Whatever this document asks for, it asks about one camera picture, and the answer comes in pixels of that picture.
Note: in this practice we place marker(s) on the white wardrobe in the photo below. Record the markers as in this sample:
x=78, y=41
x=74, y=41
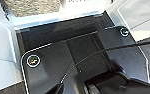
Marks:
x=57, y=20

